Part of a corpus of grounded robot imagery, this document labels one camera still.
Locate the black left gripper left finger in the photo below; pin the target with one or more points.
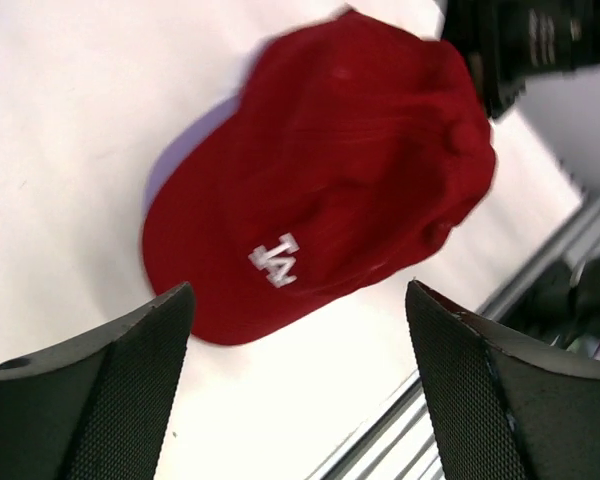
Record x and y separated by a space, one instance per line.
96 406

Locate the aluminium mounting rail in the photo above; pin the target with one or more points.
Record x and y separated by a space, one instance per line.
399 441

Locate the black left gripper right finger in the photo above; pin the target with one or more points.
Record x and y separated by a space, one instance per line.
502 404

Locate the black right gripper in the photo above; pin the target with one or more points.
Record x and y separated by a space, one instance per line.
511 41

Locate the red baseball cap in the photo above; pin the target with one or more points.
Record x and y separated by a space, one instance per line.
350 151

